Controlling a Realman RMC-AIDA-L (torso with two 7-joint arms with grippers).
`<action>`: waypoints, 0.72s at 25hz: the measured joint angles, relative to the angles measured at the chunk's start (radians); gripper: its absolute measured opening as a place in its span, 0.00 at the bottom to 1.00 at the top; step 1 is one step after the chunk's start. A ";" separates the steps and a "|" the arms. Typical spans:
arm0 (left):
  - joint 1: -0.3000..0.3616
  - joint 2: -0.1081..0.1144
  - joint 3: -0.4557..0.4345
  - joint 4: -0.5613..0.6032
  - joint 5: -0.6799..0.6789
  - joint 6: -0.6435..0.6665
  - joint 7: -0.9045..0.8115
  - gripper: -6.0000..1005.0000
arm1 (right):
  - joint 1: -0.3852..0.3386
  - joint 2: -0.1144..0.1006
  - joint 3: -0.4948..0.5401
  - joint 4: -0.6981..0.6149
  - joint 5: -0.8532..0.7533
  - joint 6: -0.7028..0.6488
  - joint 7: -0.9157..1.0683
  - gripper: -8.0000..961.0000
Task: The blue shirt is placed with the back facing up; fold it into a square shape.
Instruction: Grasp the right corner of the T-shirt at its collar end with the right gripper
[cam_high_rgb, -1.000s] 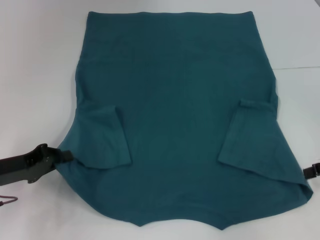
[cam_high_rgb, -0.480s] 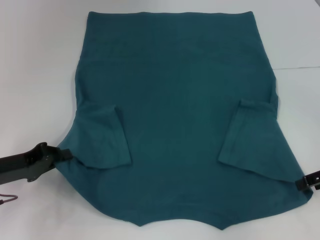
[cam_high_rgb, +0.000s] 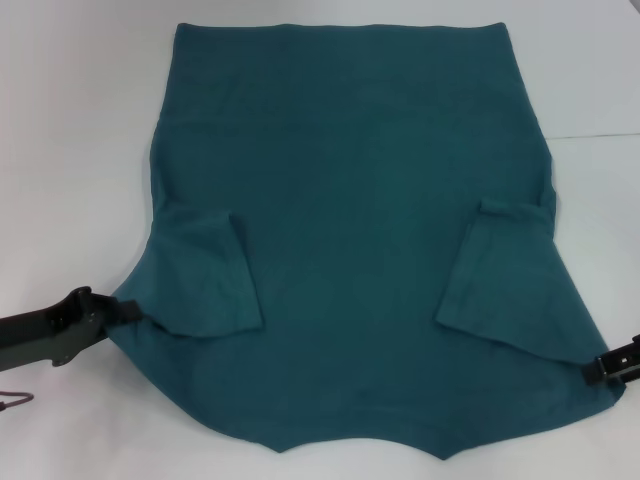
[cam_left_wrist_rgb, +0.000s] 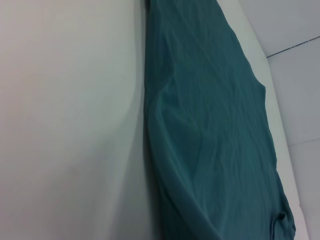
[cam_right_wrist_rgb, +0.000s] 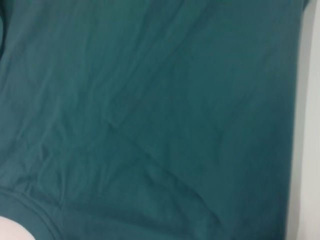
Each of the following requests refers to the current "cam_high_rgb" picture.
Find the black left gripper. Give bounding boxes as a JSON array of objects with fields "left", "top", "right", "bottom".
[{"left": 0, "top": 285, "right": 144, "bottom": 374}]

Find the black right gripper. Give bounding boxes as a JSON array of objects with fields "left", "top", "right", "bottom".
[{"left": 583, "top": 333, "right": 640, "bottom": 388}]

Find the teal blue shirt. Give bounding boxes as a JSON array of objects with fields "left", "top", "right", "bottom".
[{"left": 110, "top": 20, "right": 617, "bottom": 460}]

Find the reddish brown gripper cable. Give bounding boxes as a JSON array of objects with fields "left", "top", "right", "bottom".
[{"left": 0, "top": 391, "right": 35, "bottom": 414}]

